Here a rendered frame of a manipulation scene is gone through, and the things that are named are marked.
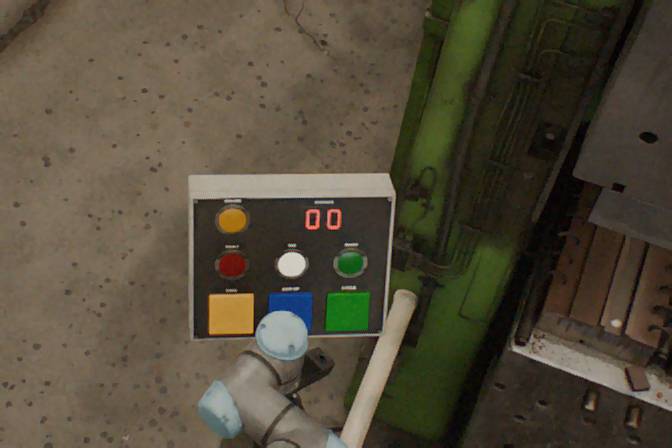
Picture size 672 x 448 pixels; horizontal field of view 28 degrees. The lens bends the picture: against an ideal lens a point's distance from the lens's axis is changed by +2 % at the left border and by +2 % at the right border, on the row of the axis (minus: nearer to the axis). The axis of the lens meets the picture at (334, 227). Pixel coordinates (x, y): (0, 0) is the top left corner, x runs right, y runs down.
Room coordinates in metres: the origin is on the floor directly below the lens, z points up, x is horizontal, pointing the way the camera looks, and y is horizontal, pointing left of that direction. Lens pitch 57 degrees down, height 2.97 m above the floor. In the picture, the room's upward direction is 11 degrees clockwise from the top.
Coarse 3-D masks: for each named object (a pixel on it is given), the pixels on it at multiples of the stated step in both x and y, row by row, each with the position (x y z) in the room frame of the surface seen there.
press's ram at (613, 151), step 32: (640, 0) 1.42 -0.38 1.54; (640, 32) 1.21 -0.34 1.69; (640, 64) 1.21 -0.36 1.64; (608, 96) 1.22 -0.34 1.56; (640, 96) 1.20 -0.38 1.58; (608, 128) 1.21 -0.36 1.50; (640, 128) 1.20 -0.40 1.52; (608, 160) 1.20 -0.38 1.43; (640, 160) 1.20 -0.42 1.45; (640, 192) 1.19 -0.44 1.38
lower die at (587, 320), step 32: (576, 224) 1.40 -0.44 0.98; (576, 256) 1.33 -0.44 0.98; (608, 256) 1.33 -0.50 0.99; (576, 288) 1.26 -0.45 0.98; (608, 288) 1.27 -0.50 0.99; (640, 288) 1.27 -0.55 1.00; (544, 320) 1.20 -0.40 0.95; (576, 320) 1.19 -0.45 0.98; (640, 320) 1.21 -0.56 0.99; (608, 352) 1.18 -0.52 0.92; (640, 352) 1.17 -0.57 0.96
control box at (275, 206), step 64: (192, 192) 1.17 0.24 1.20; (256, 192) 1.19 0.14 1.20; (320, 192) 1.21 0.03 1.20; (384, 192) 1.23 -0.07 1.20; (192, 256) 1.10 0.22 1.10; (256, 256) 1.13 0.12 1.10; (320, 256) 1.15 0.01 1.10; (384, 256) 1.18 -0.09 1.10; (192, 320) 1.04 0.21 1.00; (256, 320) 1.06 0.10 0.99; (320, 320) 1.09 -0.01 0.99; (384, 320) 1.12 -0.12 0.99
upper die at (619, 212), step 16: (608, 192) 1.20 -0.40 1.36; (592, 208) 1.21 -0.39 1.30; (608, 208) 1.20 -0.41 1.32; (624, 208) 1.19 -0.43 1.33; (640, 208) 1.19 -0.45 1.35; (656, 208) 1.19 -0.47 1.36; (608, 224) 1.20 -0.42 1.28; (624, 224) 1.19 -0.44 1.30; (640, 224) 1.19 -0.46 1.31; (656, 224) 1.18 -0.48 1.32; (640, 240) 1.18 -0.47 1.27; (656, 240) 1.18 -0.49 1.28
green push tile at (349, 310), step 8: (328, 296) 1.11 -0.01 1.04; (336, 296) 1.11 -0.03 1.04; (344, 296) 1.12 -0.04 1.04; (352, 296) 1.12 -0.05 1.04; (360, 296) 1.12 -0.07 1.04; (368, 296) 1.13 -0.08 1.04; (328, 304) 1.10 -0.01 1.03; (336, 304) 1.11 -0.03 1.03; (344, 304) 1.11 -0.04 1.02; (352, 304) 1.11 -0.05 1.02; (360, 304) 1.12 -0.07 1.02; (368, 304) 1.12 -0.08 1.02; (328, 312) 1.10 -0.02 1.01; (336, 312) 1.10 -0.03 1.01; (344, 312) 1.10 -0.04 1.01; (352, 312) 1.11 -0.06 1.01; (360, 312) 1.11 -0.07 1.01; (368, 312) 1.11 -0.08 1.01; (328, 320) 1.09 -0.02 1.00; (336, 320) 1.09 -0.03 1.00; (344, 320) 1.09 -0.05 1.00; (352, 320) 1.10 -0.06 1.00; (360, 320) 1.10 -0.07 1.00; (368, 320) 1.11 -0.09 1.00; (328, 328) 1.08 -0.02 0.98; (336, 328) 1.08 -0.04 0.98; (344, 328) 1.09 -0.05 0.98; (352, 328) 1.09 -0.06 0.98; (360, 328) 1.09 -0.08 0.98
